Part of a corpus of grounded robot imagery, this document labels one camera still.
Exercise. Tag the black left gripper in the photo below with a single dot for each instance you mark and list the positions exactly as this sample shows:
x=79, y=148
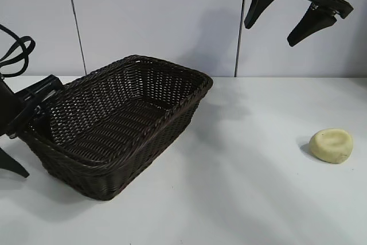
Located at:
x=25, y=104

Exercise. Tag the dark brown wicker basket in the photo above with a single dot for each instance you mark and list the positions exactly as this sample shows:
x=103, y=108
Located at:
x=114, y=121

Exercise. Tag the pale yellow egg yolk pastry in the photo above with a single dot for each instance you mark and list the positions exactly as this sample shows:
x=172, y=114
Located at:
x=331, y=145

